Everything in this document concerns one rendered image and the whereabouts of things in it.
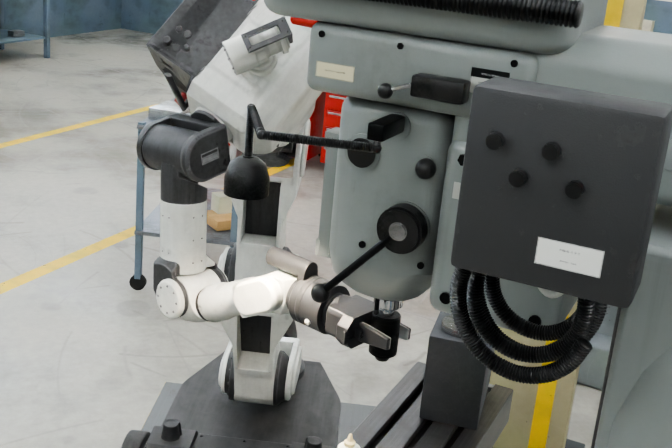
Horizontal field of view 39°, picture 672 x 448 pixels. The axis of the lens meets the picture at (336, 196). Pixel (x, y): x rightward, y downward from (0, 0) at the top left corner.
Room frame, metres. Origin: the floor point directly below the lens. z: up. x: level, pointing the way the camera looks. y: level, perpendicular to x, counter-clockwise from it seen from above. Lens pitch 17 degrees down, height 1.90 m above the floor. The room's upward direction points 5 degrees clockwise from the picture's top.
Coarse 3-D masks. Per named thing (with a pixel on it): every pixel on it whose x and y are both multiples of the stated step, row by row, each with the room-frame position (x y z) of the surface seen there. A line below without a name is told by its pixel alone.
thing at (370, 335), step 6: (360, 324) 1.40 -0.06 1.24; (366, 324) 1.40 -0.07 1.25; (360, 330) 1.39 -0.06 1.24; (366, 330) 1.39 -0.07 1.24; (372, 330) 1.39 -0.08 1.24; (378, 330) 1.39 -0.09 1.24; (354, 336) 1.40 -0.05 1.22; (360, 336) 1.39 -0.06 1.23; (366, 336) 1.39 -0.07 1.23; (372, 336) 1.38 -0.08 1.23; (378, 336) 1.38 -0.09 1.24; (384, 336) 1.37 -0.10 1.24; (366, 342) 1.39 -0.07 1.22; (372, 342) 1.38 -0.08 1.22; (378, 342) 1.38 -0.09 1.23; (384, 342) 1.37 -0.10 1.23; (390, 342) 1.37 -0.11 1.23; (384, 348) 1.37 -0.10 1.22
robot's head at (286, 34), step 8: (272, 24) 1.70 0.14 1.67; (280, 24) 1.70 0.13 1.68; (248, 32) 1.69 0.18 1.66; (256, 32) 1.70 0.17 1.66; (280, 32) 1.71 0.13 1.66; (288, 32) 1.70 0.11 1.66; (248, 40) 1.69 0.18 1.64; (264, 40) 1.69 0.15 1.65; (272, 40) 1.69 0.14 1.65; (288, 40) 1.72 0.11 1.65; (248, 48) 1.68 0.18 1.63; (256, 48) 1.68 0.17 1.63; (288, 48) 1.72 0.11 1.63
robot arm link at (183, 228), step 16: (160, 208) 1.72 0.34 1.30; (176, 208) 1.69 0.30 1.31; (192, 208) 1.70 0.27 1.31; (160, 224) 1.72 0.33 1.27; (176, 224) 1.69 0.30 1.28; (192, 224) 1.70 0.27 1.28; (160, 240) 1.71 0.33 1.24; (176, 240) 1.69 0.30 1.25; (192, 240) 1.70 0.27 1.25; (160, 256) 1.71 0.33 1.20; (176, 256) 1.69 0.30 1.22; (192, 256) 1.69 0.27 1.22; (208, 256) 1.75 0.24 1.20; (160, 272) 1.69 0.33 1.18; (176, 272) 1.68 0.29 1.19; (192, 272) 1.69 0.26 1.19; (160, 288) 1.67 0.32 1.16; (176, 288) 1.65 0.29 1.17; (160, 304) 1.67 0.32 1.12; (176, 304) 1.64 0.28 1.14
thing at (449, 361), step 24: (432, 336) 1.71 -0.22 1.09; (456, 336) 1.71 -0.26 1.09; (480, 336) 1.72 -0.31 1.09; (432, 360) 1.70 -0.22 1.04; (456, 360) 1.69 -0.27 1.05; (432, 384) 1.70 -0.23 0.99; (456, 384) 1.69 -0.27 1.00; (480, 384) 1.68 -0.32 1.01; (432, 408) 1.70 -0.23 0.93; (456, 408) 1.69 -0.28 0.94; (480, 408) 1.69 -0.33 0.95
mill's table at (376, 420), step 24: (408, 384) 1.84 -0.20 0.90; (384, 408) 1.73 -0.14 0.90; (408, 408) 1.74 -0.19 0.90; (504, 408) 1.81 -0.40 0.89; (360, 432) 1.63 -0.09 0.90; (384, 432) 1.68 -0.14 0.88; (408, 432) 1.65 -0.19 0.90; (432, 432) 1.66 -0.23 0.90; (456, 432) 1.70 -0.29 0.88; (480, 432) 1.67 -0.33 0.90
